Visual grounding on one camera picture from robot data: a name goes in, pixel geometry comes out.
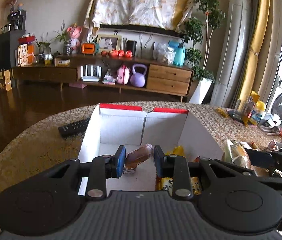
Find yellow-lidded white bottle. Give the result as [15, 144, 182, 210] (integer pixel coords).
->
[252, 101, 266, 125]

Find clear plastic bag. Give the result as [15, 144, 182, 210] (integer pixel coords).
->
[153, 42, 176, 64]

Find photo frame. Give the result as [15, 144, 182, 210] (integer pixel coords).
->
[96, 34, 123, 53]

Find brown clear-wrapped snack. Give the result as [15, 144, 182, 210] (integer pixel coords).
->
[123, 143, 154, 176]

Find dried flowers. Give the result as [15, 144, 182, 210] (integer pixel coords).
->
[5, 0, 24, 14]

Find black remote control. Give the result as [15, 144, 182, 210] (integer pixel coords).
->
[58, 119, 90, 138]

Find plant in metal pot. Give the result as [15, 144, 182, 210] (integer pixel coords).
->
[52, 21, 73, 55]

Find round black tray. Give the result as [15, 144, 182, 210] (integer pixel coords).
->
[228, 110, 259, 127]

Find black tea bar cabinet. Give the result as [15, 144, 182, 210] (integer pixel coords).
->
[0, 10, 27, 72]

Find yellow flat box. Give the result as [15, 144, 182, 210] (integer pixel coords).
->
[54, 56, 71, 67]

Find red yellow snack packet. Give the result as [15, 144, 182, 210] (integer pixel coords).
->
[155, 176, 203, 197]

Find stack of small books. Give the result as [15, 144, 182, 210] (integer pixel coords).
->
[102, 69, 118, 85]

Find standing air conditioner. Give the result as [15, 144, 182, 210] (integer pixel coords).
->
[210, 0, 254, 108]

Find television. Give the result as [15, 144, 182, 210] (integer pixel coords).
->
[98, 24, 189, 39]

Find red gift bag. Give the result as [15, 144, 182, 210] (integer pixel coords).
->
[19, 34, 35, 45]

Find wooden TV cabinet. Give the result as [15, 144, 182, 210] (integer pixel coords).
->
[11, 55, 195, 103]

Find black speaker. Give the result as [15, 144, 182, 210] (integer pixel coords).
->
[126, 40, 137, 57]

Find small green potted plant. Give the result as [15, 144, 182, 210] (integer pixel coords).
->
[35, 34, 52, 62]

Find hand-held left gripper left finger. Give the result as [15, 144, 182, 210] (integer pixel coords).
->
[48, 145, 127, 201]

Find teal bottle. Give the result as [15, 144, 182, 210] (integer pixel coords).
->
[168, 40, 186, 67]

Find tall green plant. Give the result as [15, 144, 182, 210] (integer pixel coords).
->
[182, 0, 226, 83]

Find red white cardboard box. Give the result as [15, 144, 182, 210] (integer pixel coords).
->
[77, 103, 224, 196]

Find glass cup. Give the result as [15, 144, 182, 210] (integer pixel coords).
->
[234, 99, 249, 120]

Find brown paper bag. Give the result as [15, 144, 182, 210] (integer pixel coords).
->
[0, 69, 13, 92]

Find purple kettlebell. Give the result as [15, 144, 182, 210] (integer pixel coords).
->
[130, 64, 147, 88]

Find white planter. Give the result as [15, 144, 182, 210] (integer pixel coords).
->
[188, 77, 214, 105]

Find orange radio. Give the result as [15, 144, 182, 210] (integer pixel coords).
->
[81, 42, 99, 55]

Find floral cloth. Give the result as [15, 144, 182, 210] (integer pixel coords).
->
[83, 0, 196, 34]

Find pink plush toy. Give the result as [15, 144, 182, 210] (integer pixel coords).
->
[67, 23, 84, 54]

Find yellow curtain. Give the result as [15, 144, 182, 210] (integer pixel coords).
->
[237, 0, 271, 105]

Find white orange snack box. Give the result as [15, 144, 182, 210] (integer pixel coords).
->
[17, 44, 35, 67]

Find white router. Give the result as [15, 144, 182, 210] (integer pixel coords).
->
[80, 64, 103, 82]

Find pile of books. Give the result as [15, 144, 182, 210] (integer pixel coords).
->
[257, 114, 282, 133]

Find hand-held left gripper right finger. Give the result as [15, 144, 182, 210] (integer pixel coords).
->
[153, 144, 256, 198]

